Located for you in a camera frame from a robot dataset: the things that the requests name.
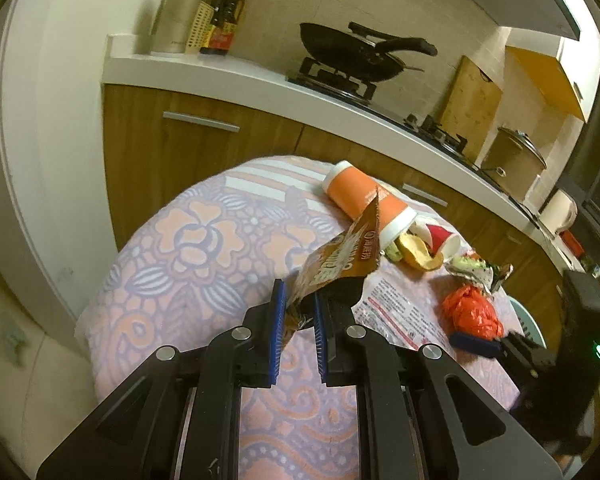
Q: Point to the white flat food wrapper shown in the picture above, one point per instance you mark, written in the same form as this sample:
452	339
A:
400	305

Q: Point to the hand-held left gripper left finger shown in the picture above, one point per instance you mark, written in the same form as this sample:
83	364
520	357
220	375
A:
279	320

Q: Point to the wooden cutting board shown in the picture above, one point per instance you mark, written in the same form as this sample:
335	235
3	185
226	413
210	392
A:
470	105

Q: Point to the black gas stove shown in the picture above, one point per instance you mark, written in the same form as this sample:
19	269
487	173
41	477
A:
350	87

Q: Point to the crumpled green wrapper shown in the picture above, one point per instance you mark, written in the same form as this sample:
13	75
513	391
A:
477	270

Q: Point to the black frying pan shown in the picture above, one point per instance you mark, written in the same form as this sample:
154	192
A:
345	52

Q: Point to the yellow fruit peel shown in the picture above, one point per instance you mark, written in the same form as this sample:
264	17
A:
415	252

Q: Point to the wooden kitchen cabinet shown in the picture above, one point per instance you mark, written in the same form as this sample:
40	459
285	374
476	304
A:
145	160

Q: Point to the floral pink table cloth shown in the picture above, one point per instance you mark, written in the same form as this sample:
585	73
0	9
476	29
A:
195	240

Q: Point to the pale green plastic bin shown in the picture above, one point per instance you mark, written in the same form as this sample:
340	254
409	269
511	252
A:
527	320

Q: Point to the yellow wall cabinet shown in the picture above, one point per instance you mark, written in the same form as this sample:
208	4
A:
545	67

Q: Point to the beige cooker pot with lid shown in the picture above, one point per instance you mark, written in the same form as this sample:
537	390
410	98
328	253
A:
512	165

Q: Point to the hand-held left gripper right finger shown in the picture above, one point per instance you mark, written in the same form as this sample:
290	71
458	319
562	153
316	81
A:
321	340

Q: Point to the orange paper cup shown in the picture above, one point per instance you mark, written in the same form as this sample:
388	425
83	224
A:
352	190

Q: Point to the red plastic bag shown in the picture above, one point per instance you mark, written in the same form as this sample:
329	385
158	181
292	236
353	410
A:
472	312

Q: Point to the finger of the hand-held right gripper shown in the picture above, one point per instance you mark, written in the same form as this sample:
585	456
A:
475	345

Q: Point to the white electric kettle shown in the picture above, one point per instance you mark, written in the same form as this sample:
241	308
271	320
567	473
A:
557	212

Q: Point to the brown snack packet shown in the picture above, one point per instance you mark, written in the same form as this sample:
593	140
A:
340	255

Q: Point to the small red white cup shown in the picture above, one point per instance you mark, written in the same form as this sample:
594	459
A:
440	240

